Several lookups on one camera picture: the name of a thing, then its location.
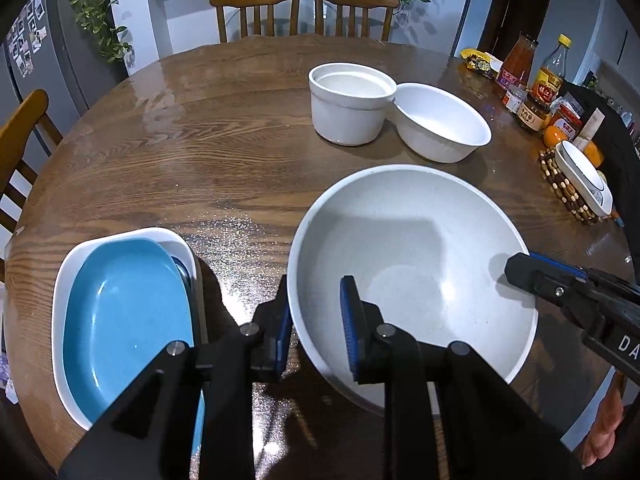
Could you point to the white ceramic pot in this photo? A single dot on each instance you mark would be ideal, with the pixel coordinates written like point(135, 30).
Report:
point(345, 120)

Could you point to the medium white bowl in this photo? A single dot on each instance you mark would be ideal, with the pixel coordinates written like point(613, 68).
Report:
point(440, 125)

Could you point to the yellow-capped brown bottle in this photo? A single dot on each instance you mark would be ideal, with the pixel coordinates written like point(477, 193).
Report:
point(550, 77)

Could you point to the yellow snack packet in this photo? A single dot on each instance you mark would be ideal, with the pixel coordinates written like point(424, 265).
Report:
point(480, 62)

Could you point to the cluster of fridge photo magnets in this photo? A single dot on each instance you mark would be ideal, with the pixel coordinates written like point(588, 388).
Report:
point(27, 35)

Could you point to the wooden beaded trivet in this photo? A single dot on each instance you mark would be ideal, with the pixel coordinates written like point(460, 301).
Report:
point(562, 190)

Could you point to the small white-label jar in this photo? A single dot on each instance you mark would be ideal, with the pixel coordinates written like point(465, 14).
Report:
point(514, 99)

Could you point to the person's right hand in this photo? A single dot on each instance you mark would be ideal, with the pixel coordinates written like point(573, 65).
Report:
point(607, 420)

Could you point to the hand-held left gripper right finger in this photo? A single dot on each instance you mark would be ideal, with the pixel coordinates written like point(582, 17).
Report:
point(350, 330)

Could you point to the red-label sauce jar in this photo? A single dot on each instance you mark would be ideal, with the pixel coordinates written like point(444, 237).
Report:
point(567, 120)

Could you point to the black box-shaped object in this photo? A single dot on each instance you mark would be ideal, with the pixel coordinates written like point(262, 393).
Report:
point(620, 160)

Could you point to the large grey-white bowl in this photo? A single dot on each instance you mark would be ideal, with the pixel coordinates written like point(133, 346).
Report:
point(425, 240)

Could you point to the brown paste jar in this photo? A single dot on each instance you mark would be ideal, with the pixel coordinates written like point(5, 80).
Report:
point(531, 117)

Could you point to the dark wooden door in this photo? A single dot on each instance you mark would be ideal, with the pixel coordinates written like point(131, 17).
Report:
point(520, 10)

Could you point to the cream squeeze tube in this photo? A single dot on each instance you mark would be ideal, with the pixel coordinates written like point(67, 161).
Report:
point(590, 126)

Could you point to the blue oval dish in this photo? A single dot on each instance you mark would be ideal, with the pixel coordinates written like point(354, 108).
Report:
point(125, 320)

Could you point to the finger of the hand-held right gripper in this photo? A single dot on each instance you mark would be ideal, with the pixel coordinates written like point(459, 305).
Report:
point(555, 265)
point(525, 270)

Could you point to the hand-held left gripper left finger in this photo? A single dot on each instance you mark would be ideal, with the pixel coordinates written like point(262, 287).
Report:
point(282, 330)

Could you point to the grey refrigerator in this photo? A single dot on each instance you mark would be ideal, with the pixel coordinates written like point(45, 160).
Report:
point(60, 60)

